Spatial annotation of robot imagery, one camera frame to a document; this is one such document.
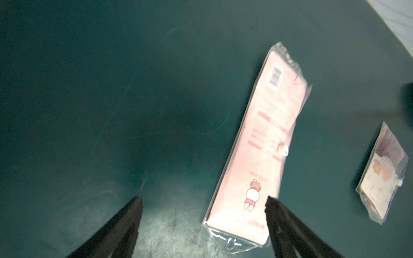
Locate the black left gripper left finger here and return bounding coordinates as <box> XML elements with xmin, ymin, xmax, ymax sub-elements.
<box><xmin>69</xmin><ymin>197</ymin><xmax>143</xmax><ymax>258</ymax></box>

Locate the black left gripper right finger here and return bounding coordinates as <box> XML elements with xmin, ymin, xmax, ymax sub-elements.
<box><xmin>265</xmin><ymin>196</ymin><xmax>342</xmax><ymax>258</ymax></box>

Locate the small pink ruler set pouch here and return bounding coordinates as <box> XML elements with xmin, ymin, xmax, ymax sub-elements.
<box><xmin>356</xmin><ymin>122</ymin><xmax>409</xmax><ymax>225</ymax></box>

